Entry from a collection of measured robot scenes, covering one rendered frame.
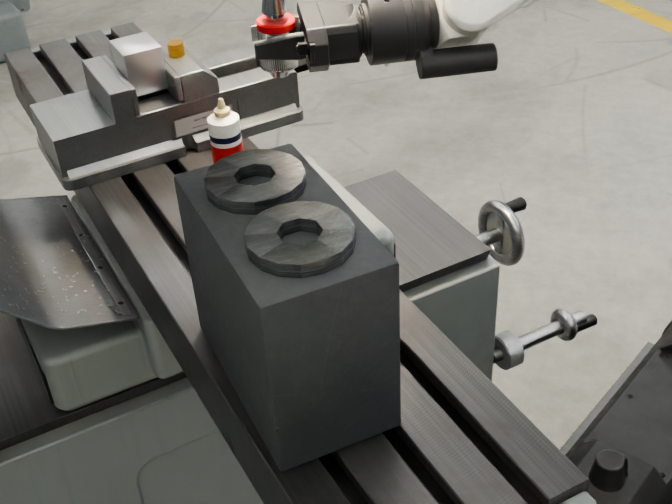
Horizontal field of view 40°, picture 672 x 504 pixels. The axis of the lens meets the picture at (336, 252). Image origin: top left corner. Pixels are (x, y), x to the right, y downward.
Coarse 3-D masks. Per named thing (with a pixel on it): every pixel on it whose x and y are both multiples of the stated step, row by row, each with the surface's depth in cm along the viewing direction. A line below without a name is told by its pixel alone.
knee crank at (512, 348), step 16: (560, 320) 155; (576, 320) 156; (592, 320) 159; (496, 336) 151; (512, 336) 151; (528, 336) 153; (544, 336) 154; (560, 336) 157; (496, 352) 151; (512, 352) 149
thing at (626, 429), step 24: (648, 360) 143; (624, 384) 140; (648, 384) 138; (624, 408) 135; (648, 408) 135; (600, 432) 131; (624, 432) 131; (648, 432) 131; (576, 456) 127; (600, 456) 120; (624, 456) 120; (648, 456) 127; (600, 480) 120; (624, 480) 121; (648, 480) 122
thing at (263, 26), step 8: (264, 16) 112; (288, 16) 111; (256, 24) 111; (264, 24) 110; (272, 24) 110; (280, 24) 110; (288, 24) 110; (264, 32) 110; (272, 32) 110; (280, 32) 110
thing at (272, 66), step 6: (294, 30) 111; (258, 36) 111; (264, 36) 110; (270, 36) 110; (276, 36) 110; (264, 60) 112; (270, 60) 112; (276, 60) 112; (282, 60) 112; (288, 60) 112; (294, 60) 113; (264, 66) 113; (270, 66) 112; (276, 66) 112; (282, 66) 112; (288, 66) 113; (294, 66) 113; (270, 72) 113; (276, 72) 113; (282, 72) 113
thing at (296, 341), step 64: (192, 192) 83; (256, 192) 80; (320, 192) 82; (192, 256) 88; (256, 256) 72; (320, 256) 72; (384, 256) 74; (256, 320) 71; (320, 320) 72; (384, 320) 76; (256, 384) 78; (320, 384) 76; (384, 384) 80; (320, 448) 81
